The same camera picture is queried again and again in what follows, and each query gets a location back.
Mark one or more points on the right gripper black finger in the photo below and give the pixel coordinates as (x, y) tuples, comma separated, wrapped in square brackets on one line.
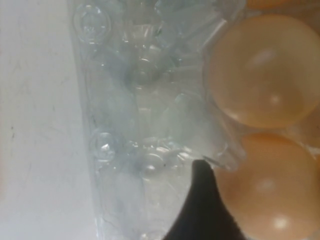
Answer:
[(202, 212)]

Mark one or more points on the clear plastic egg tray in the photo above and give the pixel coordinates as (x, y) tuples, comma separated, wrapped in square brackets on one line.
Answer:
[(140, 105)]

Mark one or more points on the orange plastic egg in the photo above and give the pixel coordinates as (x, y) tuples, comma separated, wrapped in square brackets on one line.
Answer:
[(262, 72), (260, 3), (270, 190)]

